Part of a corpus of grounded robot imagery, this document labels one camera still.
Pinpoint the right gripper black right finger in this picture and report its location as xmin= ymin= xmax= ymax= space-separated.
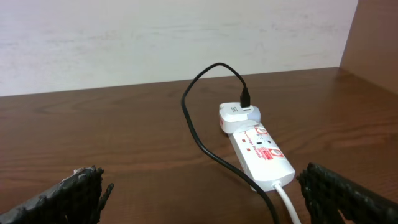
xmin=297 ymin=163 xmax=397 ymax=224

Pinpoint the wooden side panel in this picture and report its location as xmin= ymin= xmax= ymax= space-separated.
xmin=340 ymin=0 xmax=397 ymax=93

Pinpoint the white power strip cord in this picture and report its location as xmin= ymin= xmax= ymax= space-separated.
xmin=272 ymin=183 xmax=302 ymax=224

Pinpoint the white power strip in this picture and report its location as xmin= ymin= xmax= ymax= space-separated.
xmin=229 ymin=124 xmax=295 ymax=192

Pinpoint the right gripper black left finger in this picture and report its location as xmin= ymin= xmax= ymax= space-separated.
xmin=1 ymin=166 xmax=114 ymax=224

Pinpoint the black USB charging cable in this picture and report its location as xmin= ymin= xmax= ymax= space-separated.
xmin=180 ymin=62 xmax=280 ymax=224

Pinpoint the white USB charger adapter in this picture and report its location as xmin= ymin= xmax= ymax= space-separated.
xmin=219 ymin=102 xmax=261 ymax=134

